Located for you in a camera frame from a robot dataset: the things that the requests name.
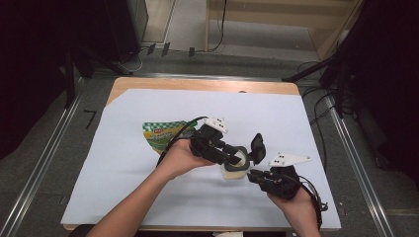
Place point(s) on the black cabinet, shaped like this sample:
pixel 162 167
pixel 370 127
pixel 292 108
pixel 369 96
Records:
pixel 128 26

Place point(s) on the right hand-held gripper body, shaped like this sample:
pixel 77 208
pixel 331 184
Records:
pixel 281 184

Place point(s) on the black stand leg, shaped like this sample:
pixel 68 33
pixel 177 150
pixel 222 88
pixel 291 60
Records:
pixel 306 70

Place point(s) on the yellow spouted pouch green cap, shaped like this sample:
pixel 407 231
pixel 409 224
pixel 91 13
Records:
pixel 159 135

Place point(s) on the clear jar with black lid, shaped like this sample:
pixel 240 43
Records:
pixel 235 173

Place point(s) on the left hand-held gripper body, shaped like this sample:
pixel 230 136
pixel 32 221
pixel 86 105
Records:
pixel 206 146

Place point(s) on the metal floor rail behind table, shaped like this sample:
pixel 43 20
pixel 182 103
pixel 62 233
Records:
pixel 197 76

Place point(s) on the dark curtain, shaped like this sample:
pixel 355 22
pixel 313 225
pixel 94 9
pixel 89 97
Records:
pixel 388 82
pixel 33 65

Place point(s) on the person's right hand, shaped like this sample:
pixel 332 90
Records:
pixel 298 205

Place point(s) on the long metal floor rail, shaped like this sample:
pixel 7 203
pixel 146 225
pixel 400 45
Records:
pixel 42 158
pixel 359 171

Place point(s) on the person's left hand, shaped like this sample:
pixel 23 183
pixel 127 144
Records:
pixel 179 159

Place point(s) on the light wooden frame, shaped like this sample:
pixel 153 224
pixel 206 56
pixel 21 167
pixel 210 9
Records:
pixel 280 10

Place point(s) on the small white object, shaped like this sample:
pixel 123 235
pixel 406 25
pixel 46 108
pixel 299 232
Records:
pixel 229 234

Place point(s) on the white paper table sheet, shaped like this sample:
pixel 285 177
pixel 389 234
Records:
pixel 131 171

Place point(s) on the short black tape strip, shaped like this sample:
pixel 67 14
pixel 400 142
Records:
pixel 151 48
pixel 191 52
pixel 165 48

